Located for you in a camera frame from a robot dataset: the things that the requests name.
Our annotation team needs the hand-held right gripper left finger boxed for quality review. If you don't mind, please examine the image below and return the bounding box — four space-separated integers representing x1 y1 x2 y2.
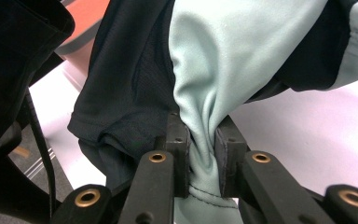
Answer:
164 111 191 199

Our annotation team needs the metal floor rail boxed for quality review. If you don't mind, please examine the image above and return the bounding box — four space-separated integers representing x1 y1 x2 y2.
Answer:
21 148 58 182

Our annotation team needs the black and green shirt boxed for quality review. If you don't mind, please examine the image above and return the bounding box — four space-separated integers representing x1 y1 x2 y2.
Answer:
67 0 358 224

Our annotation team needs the left hand-held gripper cable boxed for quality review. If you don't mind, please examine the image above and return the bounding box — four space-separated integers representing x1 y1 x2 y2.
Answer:
27 89 58 217

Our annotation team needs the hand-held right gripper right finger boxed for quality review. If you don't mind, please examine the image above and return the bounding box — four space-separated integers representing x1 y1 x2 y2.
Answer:
213 115 250 199

